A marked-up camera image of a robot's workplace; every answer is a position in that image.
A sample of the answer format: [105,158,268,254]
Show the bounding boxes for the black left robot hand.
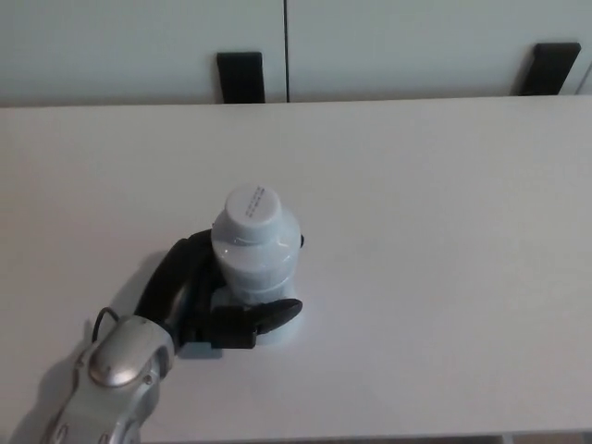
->
[134,228,307,361]

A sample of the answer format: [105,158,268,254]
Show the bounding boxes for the white plastic bottle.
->
[210,183,306,347]

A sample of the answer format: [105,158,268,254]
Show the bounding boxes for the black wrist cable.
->
[92,307,122,344]

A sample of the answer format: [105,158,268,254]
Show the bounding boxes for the black table leg bracket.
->
[521,43,582,97]
[216,52,266,105]

